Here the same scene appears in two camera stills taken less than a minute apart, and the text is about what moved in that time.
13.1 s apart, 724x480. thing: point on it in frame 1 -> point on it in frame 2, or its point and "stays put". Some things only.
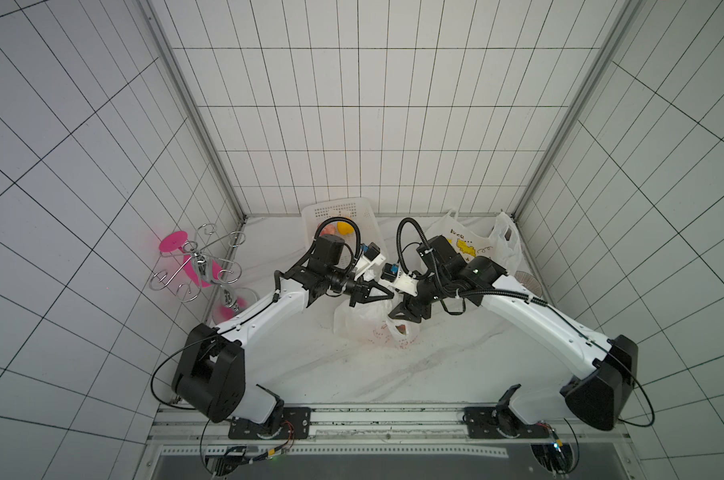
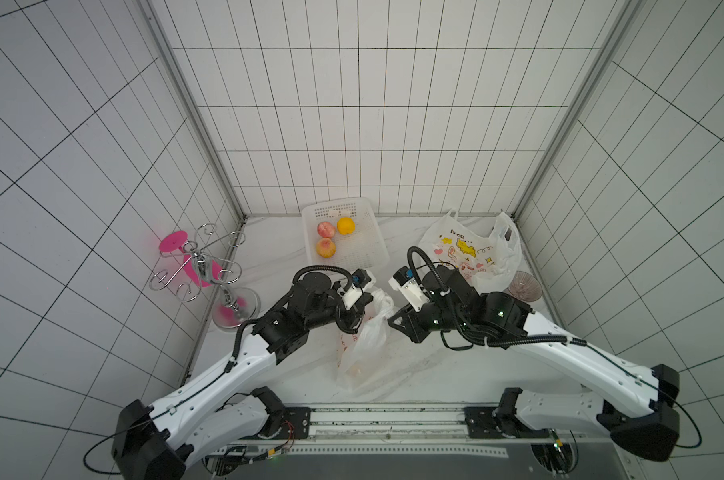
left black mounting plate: [295, 425] stays put
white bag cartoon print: [502, 245] stays put
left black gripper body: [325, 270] -> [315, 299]
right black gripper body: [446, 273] -> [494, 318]
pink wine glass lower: [204, 269] stays put
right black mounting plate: [487, 422] stays put
